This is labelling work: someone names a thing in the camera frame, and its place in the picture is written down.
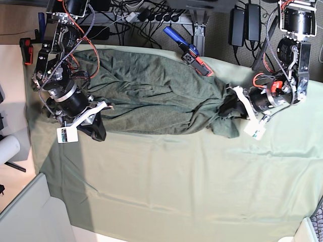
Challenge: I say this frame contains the white cylinder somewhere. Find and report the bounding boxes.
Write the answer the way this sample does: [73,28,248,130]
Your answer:
[0,135,21,165]

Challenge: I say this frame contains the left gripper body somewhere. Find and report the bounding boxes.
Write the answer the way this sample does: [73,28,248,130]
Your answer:
[226,85,271,125]

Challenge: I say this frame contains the black power brick on floor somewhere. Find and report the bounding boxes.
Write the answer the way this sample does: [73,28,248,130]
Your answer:
[87,26,110,40]

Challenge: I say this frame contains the black power adapter right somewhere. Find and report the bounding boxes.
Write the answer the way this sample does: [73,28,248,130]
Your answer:
[245,4,261,42]

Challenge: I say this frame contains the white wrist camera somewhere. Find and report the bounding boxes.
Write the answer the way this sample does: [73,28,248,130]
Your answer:
[244,121,266,140]
[57,126,79,144]

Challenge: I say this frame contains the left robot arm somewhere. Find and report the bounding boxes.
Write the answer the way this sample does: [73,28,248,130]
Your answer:
[219,1,317,124]

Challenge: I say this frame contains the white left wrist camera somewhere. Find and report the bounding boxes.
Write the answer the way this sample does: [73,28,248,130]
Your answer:
[244,121,266,140]

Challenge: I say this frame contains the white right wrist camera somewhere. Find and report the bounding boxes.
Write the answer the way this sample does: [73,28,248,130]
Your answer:
[57,126,79,144]

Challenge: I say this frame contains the black power adapter left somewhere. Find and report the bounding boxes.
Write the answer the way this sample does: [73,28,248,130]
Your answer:
[228,8,245,47]

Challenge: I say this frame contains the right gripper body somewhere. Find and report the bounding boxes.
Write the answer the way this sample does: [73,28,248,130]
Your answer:
[55,100,115,128]

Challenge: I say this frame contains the red black table clamp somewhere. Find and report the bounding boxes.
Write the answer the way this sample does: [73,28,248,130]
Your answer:
[19,38,33,65]

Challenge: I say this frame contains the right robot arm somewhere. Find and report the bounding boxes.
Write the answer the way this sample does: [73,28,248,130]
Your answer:
[32,1,112,144]

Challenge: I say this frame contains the white power strip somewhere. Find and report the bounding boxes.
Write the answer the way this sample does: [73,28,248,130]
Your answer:
[109,9,193,25]

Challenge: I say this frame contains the black power adapter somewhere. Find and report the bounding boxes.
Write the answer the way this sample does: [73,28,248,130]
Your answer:
[228,8,245,47]
[245,4,261,42]

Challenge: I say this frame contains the green T-shirt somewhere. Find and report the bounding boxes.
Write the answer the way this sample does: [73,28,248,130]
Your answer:
[75,49,239,138]

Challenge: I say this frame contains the blue orange clamp tool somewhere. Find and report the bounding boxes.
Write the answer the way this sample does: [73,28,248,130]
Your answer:
[163,26,213,77]

